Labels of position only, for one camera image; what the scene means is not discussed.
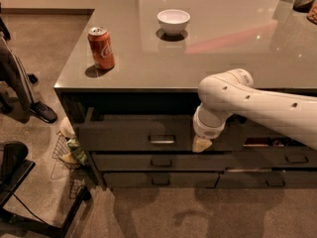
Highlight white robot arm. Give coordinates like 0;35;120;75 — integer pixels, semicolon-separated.
193;68;317;152

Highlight dark cabinet counter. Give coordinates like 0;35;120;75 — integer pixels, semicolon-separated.
54;0;317;188

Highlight white bowl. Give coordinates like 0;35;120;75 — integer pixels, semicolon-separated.
158;9;190;36

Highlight green snack bag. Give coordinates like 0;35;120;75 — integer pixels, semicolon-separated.
66;138;87;166

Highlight red soda can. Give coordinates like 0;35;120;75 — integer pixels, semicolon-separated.
87;27;115;69

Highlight black shoe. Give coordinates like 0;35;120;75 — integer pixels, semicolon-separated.
30;101;57;124

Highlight brown basket top right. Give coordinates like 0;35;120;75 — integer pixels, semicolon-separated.
307;0;317;24

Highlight person leg striped trousers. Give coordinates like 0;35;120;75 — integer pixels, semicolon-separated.
0;37;36;110

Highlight wire basket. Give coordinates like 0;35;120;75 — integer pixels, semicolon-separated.
51;133;85;199

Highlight black chair frame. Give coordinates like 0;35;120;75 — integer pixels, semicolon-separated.
0;141;92;238

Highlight black cable on floor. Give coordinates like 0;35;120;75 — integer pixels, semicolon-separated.
3;181;51;226

